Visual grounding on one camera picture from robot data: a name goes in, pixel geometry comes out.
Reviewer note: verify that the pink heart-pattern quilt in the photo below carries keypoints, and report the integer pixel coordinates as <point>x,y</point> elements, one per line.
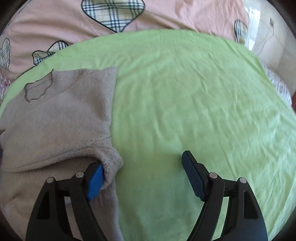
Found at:
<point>39,29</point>

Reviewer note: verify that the green bed sheet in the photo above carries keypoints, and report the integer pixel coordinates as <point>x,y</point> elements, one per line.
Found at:
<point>180,90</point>

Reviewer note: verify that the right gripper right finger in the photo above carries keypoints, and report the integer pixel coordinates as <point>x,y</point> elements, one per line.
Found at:
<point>243,220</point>

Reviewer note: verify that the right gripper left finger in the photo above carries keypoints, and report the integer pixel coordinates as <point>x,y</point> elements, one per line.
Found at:
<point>49,220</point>

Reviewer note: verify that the beige knit sweater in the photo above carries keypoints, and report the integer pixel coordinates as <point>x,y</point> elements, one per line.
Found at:
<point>56,127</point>

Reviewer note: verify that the purple floral pillow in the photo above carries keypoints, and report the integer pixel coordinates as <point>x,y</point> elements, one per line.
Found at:
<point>4,85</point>

